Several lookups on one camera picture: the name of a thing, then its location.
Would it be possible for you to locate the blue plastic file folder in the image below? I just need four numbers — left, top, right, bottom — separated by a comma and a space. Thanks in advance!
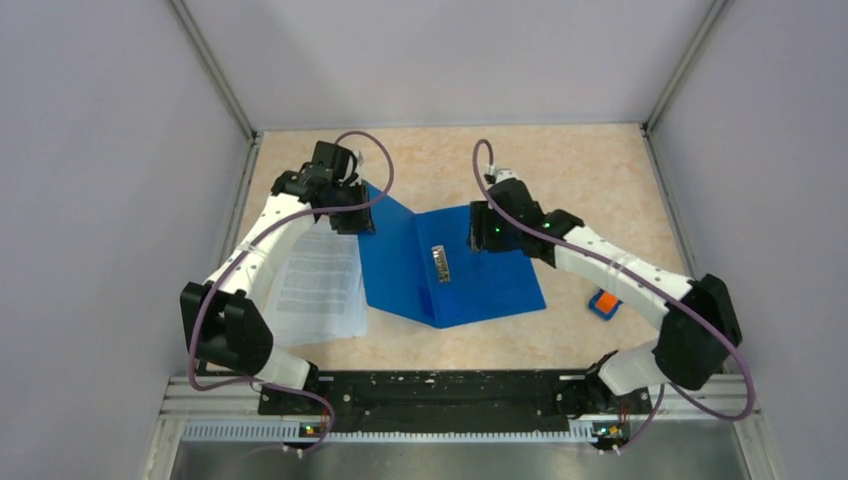
358, 196, 546, 329

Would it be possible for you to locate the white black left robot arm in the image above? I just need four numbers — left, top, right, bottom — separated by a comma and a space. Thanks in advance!
179, 141, 376, 414

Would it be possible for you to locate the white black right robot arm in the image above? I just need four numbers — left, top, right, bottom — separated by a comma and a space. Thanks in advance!
470, 170, 742, 412

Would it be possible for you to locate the white printed paper stack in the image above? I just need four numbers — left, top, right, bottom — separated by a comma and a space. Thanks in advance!
263, 220, 368, 347

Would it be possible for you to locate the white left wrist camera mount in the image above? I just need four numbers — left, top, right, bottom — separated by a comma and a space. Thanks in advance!
345, 150, 364, 185

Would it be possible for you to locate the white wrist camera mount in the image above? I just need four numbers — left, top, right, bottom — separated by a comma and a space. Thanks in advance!
483, 164, 520, 186
345, 150, 364, 185

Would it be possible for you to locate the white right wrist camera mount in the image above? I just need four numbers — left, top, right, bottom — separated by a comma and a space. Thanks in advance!
483, 164, 520, 186

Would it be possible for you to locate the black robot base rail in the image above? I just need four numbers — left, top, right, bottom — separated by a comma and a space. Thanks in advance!
258, 369, 652, 442

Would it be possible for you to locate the grey aluminium frame post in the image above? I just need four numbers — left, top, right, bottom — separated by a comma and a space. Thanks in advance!
642, 0, 734, 137

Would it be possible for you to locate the grey left frame post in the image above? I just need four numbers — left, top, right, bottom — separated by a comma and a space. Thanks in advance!
165, 0, 258, 145

